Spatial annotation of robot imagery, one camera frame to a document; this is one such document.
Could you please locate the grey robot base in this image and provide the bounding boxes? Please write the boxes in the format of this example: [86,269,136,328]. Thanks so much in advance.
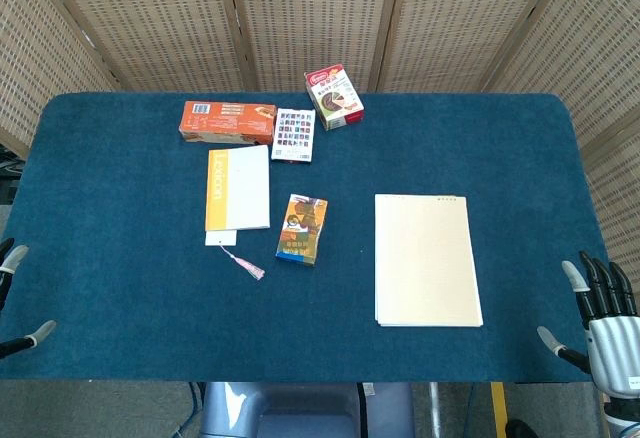
[199,381,416,438]

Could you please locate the metal table leg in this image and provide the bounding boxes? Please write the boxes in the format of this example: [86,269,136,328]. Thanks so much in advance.
[428,382,443,438]

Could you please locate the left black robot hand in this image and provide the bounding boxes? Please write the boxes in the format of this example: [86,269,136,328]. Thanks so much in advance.
[0,237,57,359]

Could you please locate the woven bamboo folding screen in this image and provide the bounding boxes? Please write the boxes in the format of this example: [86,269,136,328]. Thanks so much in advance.
[0,0,640,292]

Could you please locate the colourful orange blue box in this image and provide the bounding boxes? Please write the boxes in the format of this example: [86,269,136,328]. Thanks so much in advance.
[274,193,330,267]

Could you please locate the blue table cloth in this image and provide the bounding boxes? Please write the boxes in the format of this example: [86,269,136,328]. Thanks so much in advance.
[0,91,614,384]

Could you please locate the cream lined paper pad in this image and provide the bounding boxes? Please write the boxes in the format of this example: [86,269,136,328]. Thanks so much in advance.
[373,193,485,329]

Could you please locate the long orange biscuit box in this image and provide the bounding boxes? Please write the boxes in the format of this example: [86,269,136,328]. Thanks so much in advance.
[178,100,278,146]

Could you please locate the white bookmark with pink tassel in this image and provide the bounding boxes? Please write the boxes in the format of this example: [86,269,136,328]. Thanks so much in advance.
[204,229,267,282]

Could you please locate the white patterned card box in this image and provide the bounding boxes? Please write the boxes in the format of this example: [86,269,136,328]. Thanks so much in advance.
[270,107,317,163]

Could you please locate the black cable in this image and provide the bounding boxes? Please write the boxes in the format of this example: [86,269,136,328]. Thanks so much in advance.
[355,382,371,438]

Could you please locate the blue cable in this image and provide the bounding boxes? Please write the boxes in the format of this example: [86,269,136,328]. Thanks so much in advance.
[169,382,202,438]

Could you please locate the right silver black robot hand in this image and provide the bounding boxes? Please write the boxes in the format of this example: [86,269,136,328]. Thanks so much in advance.
[536,250,640,400]

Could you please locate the red white snack box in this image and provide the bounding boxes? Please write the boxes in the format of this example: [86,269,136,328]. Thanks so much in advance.
[305,63,366,132]

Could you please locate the yellow white Lexicon notebook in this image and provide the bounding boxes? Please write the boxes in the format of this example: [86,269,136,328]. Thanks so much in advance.
[204,144,272,233]

